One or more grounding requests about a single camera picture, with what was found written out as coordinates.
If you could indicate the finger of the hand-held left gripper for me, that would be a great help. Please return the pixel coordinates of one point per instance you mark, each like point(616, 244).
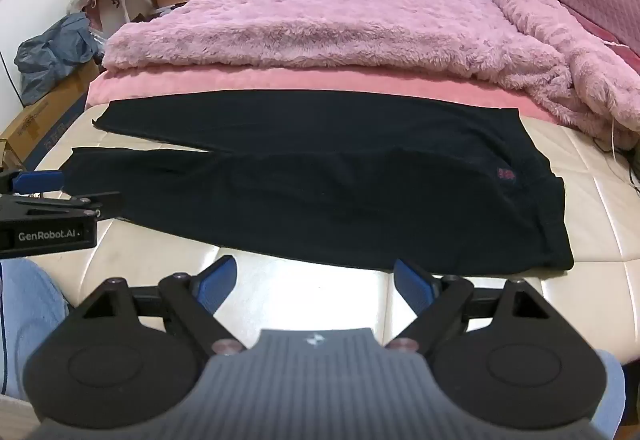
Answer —
point(37, 180)
point(55, 205)

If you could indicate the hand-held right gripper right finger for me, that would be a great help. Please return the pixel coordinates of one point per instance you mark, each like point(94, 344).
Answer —
point(412, 284)

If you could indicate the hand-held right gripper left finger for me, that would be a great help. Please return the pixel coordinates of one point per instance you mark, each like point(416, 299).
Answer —
point(219, 281)

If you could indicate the black pants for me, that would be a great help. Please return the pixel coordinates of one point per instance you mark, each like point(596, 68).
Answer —
point(350, 190)

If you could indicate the brown cardboard box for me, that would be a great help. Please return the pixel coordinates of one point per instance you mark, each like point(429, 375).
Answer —
point(47, 118)

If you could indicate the person's left leg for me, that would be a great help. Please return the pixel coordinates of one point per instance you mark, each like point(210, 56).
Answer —
point(27, 320)

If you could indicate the person's leg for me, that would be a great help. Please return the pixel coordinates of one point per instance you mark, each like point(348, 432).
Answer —
point(27, 320)
point(612, 385)

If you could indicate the pink bed sheet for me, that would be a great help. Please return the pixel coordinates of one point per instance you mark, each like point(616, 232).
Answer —
point(150, 88)

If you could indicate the cream leather bed bench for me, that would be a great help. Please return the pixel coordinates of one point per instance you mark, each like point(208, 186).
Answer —
point(590, 205)

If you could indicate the person's right leg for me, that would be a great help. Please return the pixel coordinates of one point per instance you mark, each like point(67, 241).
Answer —
point(612, 385)

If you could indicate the pink fuzzy blanket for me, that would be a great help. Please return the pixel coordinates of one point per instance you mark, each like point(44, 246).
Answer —
point(325, 15)

